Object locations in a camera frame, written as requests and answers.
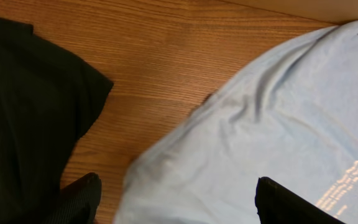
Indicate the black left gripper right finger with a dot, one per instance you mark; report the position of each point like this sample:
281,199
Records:
278,205

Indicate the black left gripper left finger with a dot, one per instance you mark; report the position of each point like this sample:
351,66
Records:
77,202

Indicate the light blue printed t-shirt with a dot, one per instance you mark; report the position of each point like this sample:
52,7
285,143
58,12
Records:
291,115

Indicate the black garment with white logo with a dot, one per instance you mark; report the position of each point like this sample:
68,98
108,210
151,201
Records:
49,98

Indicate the brown cardboard backboard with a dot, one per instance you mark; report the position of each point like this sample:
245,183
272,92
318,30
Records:
332,11

